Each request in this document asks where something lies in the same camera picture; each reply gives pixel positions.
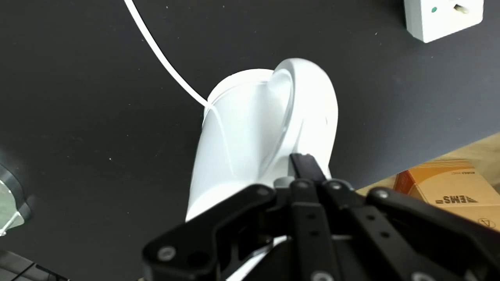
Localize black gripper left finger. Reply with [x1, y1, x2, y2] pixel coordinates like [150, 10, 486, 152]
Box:
[141, 152, 325, 281]

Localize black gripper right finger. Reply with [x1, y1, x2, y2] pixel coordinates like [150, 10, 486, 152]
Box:
[305, 154, 500, 281]

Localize brown cardboard box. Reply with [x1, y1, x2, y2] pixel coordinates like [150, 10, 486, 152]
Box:
[392, 158, 500, 235]

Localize white power strip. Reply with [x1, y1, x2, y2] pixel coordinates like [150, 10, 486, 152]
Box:
[403, 0, 486, 46]

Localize silver metal cylinder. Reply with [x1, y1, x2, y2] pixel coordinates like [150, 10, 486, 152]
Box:
[0, 149, 35, 239]

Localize white kettle power cable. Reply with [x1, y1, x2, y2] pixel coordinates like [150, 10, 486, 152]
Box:
[122, 0, 211, 110]

